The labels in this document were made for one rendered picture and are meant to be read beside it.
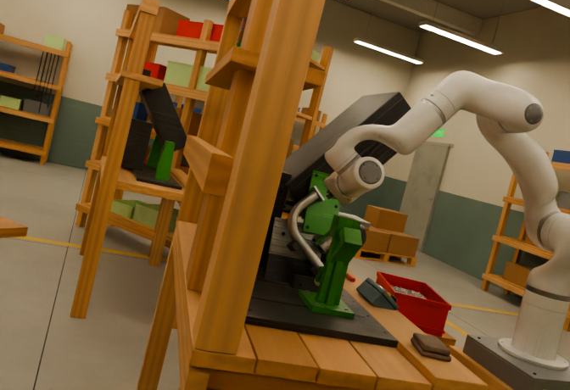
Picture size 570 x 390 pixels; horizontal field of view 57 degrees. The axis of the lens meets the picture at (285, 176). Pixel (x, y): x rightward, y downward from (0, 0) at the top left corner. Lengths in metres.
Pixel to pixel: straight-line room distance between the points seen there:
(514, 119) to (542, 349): 0.66
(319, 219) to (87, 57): 9.15
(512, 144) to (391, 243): 6.72
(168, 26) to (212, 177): 4.53
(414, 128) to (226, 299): 0.65
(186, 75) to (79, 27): 5.73
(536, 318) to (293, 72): 1.01
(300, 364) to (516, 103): 0.84
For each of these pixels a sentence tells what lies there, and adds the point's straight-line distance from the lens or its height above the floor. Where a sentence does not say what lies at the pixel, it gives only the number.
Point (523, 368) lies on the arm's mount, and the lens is 1.61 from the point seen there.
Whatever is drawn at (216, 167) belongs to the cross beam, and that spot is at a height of 1.25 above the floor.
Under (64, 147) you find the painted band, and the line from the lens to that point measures 10.67.
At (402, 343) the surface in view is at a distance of 1.48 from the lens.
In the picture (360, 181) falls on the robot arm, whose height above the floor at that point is 1.29.
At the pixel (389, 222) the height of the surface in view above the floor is 0.57.
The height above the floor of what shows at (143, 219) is 0.31.
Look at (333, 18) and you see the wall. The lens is 11.76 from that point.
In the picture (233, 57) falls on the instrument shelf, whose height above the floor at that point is 1.51.
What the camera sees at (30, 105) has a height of 0.97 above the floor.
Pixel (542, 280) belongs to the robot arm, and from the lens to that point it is 1.67.
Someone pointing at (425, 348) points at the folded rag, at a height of 0.92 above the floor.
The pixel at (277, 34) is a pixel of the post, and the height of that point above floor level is 1.54.
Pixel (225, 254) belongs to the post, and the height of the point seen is 1.08.
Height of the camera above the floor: 1.32
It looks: 3 degrees down
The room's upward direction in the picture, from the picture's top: 14 degrees clockwise
